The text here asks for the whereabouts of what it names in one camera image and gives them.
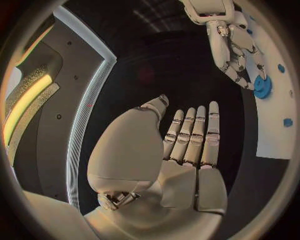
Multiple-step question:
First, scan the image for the blue gear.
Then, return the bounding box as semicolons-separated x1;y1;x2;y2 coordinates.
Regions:
252;74;274;100

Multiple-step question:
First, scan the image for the white task board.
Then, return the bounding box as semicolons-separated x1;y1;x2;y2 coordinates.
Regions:
233;3;297;161

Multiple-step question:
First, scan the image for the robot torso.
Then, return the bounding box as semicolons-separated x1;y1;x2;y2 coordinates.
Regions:
1;5;119;210

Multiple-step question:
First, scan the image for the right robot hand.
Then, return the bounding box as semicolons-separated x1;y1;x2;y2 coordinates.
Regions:
205;10;268;91

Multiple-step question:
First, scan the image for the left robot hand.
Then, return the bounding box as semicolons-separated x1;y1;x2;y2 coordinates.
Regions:
83;94;230;240

